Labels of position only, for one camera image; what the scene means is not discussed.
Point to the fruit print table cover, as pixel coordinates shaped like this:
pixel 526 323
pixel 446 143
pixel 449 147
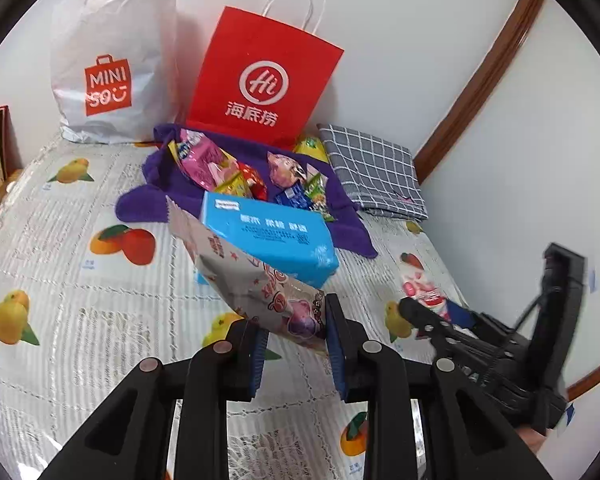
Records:
pixel 105 310

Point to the brown wooden door frame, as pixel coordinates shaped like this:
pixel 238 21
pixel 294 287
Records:
pixel 485 75

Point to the white red snack packet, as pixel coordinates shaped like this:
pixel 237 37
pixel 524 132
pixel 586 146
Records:
pixel 422 290

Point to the blue tissue pack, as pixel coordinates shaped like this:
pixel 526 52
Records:
pixel 270 240

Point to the red paper bag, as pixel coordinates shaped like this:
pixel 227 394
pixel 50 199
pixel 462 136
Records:
pixel 260 50

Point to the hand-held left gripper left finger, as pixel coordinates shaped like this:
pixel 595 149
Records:
pixel 256 365

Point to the small blue snack packet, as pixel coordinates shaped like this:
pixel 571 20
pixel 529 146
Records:
pixel 292 197

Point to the purple towel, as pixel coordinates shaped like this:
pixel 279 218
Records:
pixel 152 167

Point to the yellow triangular snack packet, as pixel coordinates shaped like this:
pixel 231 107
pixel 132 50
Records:
pixel 235 187

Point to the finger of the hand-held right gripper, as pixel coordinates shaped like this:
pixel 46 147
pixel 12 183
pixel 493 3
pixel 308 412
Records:
pixel 462 316
pixel 430 322

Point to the wooden baseboard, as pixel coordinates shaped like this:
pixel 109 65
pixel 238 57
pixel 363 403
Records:
pixel 595 372

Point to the round pink snack packet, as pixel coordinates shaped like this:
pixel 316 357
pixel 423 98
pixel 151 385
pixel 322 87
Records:
pixel 285 170

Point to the white plastic shopping bag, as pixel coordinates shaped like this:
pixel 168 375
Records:
pixel 120 35

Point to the yellow green snack packet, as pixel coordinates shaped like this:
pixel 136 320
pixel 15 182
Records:
pixel 310 149

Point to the grey checked folded cloth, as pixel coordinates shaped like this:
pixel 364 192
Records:
pixel 375 170

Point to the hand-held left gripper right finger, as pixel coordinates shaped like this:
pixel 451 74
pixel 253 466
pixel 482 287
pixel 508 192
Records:
pixel 337 355

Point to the large pink snack packet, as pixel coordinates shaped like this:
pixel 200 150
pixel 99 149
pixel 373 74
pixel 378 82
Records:
pixel 205 160

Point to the white pink printed snack packet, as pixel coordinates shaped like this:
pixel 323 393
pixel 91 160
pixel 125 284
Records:
pixel 240 280

